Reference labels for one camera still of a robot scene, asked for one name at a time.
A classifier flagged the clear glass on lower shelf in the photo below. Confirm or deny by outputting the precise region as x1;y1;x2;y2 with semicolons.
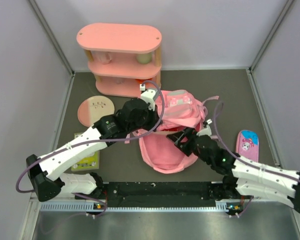
114;77;125;85

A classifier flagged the grey slotted cable duct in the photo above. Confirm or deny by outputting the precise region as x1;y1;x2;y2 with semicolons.
40;201;241;213

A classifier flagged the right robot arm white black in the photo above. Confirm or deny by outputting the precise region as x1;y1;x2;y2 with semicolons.
166;127;300;214

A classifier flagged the pale green cup on shelf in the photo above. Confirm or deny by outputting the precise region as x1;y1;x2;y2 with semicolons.
136;52;152;65

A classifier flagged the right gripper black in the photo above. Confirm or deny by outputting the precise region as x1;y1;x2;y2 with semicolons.
166;124;213;165

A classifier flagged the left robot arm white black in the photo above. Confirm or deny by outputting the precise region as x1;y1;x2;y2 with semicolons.
26;98;160;202

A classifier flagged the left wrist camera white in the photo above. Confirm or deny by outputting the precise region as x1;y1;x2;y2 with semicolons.
139;84;159;111

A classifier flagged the orange bowl on lower shelf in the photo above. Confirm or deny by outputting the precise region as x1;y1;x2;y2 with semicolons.
136;79;146;84

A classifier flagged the pink three-tier shelf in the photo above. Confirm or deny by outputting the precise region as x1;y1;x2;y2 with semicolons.
76;22;162;97

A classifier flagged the pink and cream plate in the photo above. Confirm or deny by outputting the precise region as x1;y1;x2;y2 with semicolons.
77;95;115;127

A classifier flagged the pink school backpack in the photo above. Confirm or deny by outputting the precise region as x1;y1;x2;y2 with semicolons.
138;89;219;174

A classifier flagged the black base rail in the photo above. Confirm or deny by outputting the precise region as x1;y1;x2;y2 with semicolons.
88;181;242;207

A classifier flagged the red colourful comic book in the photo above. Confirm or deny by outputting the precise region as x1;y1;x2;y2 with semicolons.
157;128;178;135

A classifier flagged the green sticker book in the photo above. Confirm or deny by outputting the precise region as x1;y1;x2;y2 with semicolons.
71;132;101;172

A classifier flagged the pink pencil case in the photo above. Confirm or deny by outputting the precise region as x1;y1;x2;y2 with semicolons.
235;130;259;163

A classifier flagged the pink cup on shelf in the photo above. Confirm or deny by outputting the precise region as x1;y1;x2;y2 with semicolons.
96;51;112;65

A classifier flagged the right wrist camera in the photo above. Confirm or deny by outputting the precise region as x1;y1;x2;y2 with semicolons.
196;119;213;137

